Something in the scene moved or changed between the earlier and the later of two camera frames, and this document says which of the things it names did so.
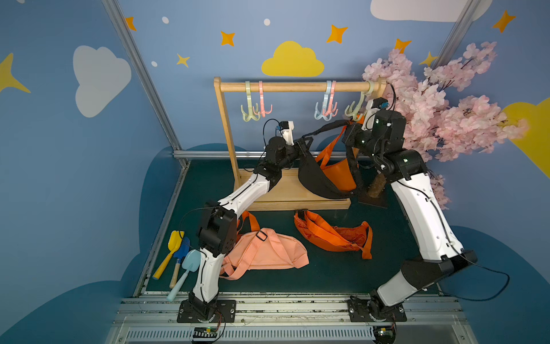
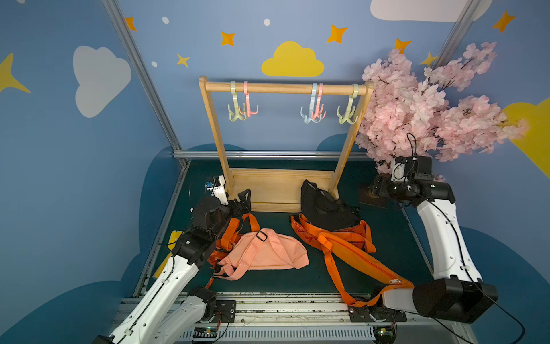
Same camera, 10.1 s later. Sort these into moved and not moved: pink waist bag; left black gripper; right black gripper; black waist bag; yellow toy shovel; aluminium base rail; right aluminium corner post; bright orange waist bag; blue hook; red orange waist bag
Moved: bright orange waist bag; blue hook; right black gripper; left black gripper; black waist bag
Not moved: red orange waist bag; aluminium base rail; right aluminium corner post; pink waist bag; yellow toy shovel
